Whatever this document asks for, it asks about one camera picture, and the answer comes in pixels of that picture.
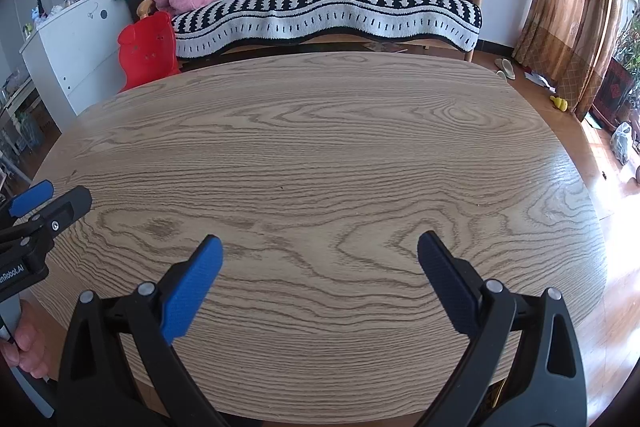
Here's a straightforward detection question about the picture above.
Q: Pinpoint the white cabinet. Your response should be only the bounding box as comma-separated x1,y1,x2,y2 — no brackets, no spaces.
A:
19,0,146,118

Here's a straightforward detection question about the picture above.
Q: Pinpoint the brown patterned curtain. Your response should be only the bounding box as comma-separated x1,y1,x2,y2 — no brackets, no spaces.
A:
512,0,626,122

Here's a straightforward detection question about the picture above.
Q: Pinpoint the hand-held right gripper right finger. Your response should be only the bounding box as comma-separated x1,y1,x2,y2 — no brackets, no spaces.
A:
415,231,588,427

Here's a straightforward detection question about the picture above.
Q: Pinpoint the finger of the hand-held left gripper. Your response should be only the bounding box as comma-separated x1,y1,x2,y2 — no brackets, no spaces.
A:
0,185,93,259
0,179,55,228

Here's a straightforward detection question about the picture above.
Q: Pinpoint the person's left hand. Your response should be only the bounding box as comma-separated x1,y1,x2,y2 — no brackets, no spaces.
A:
0,302,51,380

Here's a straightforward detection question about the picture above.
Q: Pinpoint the red plastic child chair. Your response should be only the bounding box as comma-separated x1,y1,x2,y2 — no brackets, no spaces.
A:
117,11,182,94

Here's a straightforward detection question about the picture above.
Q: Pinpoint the blue water jug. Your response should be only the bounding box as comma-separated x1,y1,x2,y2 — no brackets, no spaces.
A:
20,112,46,148

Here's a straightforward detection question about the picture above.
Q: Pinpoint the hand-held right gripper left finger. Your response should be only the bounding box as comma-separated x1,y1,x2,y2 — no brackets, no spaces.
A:
57,235,226,427

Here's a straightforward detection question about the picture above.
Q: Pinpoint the dark red cabinet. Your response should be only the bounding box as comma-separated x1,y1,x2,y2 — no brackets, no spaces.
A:
590,57,638,130

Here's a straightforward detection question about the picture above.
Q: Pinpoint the white plastic bag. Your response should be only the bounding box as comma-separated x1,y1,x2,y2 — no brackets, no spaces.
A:
611,122,633,165

